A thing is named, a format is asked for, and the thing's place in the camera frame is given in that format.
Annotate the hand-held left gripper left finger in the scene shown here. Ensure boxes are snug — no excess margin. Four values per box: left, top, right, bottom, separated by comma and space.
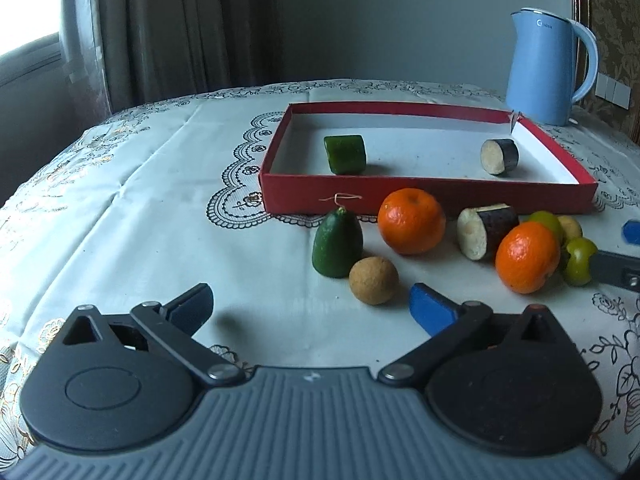
61, 283, 246, 387

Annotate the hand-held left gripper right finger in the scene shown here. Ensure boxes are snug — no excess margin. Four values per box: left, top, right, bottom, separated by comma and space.
377, 283, 576, 388

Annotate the green tomato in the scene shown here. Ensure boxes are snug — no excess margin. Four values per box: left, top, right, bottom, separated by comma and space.
562, 237, 599, 286
527, 210, 565, 246

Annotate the small yellowish fruit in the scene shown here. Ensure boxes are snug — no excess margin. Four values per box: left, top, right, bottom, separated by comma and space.
556, 215, 584, 243

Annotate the brown longan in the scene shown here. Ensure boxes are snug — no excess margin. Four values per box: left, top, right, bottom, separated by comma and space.
349, 256, 400, 306

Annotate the large orange mandarin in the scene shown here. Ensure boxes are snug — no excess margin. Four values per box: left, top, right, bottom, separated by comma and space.
377, 188, 447, 256

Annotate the cucumber end with stem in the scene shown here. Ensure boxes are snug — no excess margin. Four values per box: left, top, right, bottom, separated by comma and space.
312, 207, 365, 279

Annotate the red cardboard box tray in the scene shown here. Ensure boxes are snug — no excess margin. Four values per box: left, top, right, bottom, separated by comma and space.
258, 101, 599, 217

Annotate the green cucumber piece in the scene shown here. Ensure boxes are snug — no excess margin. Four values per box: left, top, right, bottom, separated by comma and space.
323, 134, 367, 176

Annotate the long eggplant piece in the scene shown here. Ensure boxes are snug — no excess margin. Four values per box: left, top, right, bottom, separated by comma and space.
456, 203, 521, 261

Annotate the short eggplant piece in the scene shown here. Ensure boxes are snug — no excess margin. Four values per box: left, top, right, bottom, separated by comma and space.
481, 138, 520, 177

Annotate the blue electric kettle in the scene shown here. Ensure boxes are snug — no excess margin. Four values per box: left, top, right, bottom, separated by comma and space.
505, 7, 599, 127

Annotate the grey-brown curtain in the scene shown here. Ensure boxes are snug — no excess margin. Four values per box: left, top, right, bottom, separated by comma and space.
60, 0, 283, 116

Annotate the white wall switch panel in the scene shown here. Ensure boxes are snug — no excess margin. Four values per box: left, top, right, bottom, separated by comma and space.
597, 72, 630, 108

